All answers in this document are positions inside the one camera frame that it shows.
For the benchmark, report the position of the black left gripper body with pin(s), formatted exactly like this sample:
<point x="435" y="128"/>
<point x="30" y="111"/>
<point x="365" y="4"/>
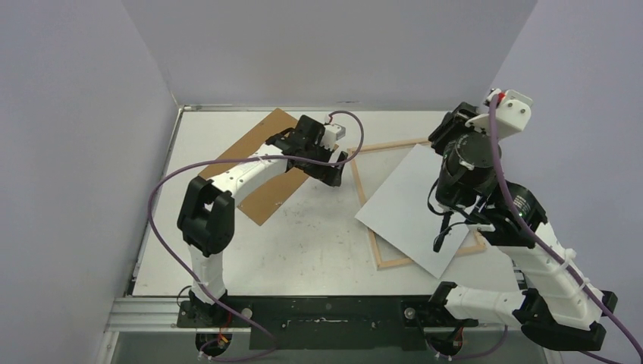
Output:
<point x="323" y="172"/>

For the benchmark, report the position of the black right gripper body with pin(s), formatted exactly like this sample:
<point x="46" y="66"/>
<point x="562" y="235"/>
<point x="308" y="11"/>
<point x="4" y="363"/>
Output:
<point x="444" y="130"/>

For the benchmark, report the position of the light wooden picture frame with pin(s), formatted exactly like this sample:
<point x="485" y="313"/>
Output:
<point x="387" y="261"/>

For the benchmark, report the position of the brown frame backing board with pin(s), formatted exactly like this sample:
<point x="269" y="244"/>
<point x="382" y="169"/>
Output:
<point x="262" y="203"/>

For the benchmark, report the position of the white photo paper sheet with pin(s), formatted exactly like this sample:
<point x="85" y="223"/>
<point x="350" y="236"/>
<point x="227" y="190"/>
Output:
<point x="398" y="212"/>

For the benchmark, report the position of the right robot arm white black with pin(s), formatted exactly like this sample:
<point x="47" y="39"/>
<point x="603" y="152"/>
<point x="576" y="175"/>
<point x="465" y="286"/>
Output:
<point x="559" y="309"/>

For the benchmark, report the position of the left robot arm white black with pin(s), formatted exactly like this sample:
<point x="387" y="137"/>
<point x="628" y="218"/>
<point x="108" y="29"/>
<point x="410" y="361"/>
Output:
<point x="207" y="215"/>

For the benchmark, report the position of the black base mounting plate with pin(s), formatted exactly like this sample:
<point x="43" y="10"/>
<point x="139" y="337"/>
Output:
<point x="408" y="339"/>

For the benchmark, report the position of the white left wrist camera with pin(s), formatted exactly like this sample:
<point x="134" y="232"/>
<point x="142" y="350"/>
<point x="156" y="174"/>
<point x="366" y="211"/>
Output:
<point x="332" y="134"/>

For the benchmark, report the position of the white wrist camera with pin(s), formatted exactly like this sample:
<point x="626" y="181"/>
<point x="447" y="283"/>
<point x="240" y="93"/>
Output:
<point x="332" y="134"/>
<point x="512" y="113"/>

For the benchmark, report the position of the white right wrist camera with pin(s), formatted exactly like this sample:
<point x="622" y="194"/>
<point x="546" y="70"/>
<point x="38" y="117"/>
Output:
<point x="512" y="113"/>

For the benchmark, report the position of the aluminium front rail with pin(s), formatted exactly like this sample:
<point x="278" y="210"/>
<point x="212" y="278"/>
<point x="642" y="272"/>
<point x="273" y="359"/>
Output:
<point x="150" y="316"/>

